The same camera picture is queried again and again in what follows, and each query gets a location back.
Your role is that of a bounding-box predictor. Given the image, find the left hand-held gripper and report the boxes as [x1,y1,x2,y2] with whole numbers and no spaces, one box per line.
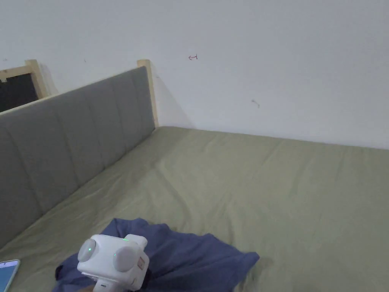
[77,234,149,292]

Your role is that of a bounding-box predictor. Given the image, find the dark blue shirt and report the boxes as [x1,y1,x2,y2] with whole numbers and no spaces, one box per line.
[55,217,260,292]

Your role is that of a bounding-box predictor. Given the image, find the smartphone with light screen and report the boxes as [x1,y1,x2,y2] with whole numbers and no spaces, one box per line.
[0,259,21,292]

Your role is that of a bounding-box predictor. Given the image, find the grey padded headboard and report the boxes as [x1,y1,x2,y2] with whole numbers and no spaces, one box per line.
[0,59,159,250]

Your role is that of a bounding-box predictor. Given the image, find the bed with pale green sheet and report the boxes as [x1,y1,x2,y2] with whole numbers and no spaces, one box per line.
[0,126,389,292]

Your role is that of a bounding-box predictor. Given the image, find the wooden frame with black panel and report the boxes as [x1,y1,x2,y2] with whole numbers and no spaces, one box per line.
[0,59,49,114]

